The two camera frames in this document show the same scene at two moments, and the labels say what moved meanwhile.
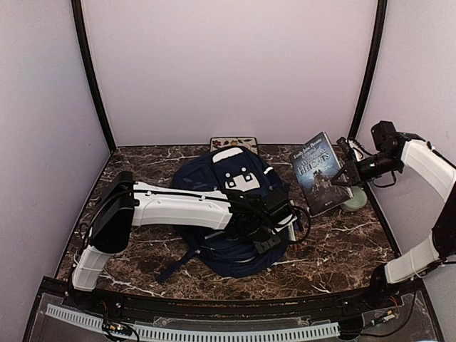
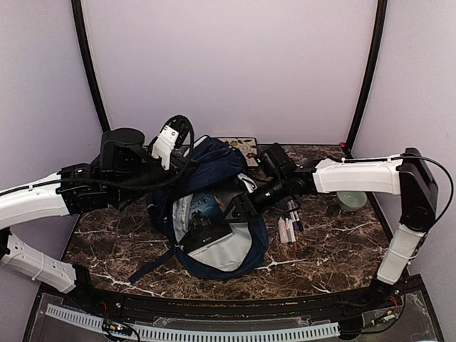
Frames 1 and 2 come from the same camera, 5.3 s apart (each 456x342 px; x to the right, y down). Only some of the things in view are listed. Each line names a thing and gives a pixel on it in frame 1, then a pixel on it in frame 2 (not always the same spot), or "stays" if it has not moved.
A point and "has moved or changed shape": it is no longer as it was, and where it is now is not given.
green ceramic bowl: (358, 200) stays
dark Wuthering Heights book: (315, 164) → (208, 221)
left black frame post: (93, 70) stays
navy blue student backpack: (234, 171) has moved or changed shape
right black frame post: (380, 32) stays
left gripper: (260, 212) → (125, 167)
